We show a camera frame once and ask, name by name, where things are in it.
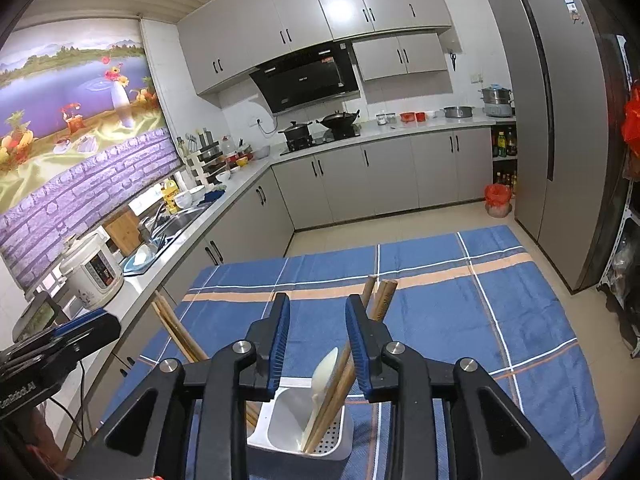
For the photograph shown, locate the blue plaid tablecloth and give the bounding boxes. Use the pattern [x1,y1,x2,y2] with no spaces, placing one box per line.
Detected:
[102,224,609,480]

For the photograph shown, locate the wooden chopsticks bundle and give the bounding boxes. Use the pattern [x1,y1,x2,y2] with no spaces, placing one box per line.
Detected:
[151,292,262,434]
[303,280,398,454]

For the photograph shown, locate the white dish rack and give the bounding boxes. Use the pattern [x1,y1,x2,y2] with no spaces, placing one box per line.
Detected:
[176,128,231,185]

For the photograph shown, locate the silver black toaster appliance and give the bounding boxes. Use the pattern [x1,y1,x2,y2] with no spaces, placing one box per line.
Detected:
[12,290,70,344]

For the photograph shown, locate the person left hand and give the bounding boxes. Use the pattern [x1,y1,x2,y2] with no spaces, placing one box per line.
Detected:
[0,408,70,479]

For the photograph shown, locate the black range hood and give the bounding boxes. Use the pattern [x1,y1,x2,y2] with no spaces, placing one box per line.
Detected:
[250,41,358,115]

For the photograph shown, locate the grey refrigerator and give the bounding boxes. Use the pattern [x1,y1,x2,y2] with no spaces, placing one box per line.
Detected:
[489,0,639,292]

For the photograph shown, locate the steel sink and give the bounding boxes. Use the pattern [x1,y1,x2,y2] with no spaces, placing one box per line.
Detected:
[138,204,207,243]

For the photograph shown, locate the white plastic spoon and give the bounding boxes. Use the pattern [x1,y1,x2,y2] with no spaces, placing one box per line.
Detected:
[299,347,340,452]

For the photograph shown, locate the red trash bin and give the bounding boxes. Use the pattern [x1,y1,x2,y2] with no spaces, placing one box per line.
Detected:
[485,183,512,218]

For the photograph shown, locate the black power cable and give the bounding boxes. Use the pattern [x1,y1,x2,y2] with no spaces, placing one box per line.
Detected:
[62,358,89,453]

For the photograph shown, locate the black wok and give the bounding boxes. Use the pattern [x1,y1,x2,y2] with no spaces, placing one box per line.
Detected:
[318,110,360,140]

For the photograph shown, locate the black cooking pot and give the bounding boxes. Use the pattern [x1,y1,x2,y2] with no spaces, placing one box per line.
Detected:
[281,122,314,152]

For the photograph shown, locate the white utensil holder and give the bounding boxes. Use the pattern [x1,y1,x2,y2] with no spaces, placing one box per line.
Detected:
[247,377,354,462]

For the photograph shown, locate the white rice cooker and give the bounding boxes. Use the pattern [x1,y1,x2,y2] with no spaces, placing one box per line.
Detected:
[58,232,124,310]

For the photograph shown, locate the red plastic bag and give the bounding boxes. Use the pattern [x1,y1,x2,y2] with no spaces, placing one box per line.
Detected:
[622,79,640,157]

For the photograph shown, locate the grey upper cabinets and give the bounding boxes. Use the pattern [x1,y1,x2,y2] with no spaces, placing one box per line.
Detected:
[178,0,452,94]

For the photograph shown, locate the grey lower cabinets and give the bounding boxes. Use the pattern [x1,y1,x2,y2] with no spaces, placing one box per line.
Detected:
[64,127,494,441]

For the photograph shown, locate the metal storage shelf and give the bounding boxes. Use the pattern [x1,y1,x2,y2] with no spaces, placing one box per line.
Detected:
[594,34,640,361]

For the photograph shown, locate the scenic window blind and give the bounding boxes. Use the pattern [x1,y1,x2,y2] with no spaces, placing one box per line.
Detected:
[1,18,181,290]

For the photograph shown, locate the grey cabinets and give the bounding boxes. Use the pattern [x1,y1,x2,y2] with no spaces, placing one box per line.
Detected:
[64,127,494,441]
[178,0,452,94]

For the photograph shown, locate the steel steamer pot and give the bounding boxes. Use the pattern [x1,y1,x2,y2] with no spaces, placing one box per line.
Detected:
[480,84,515,118]

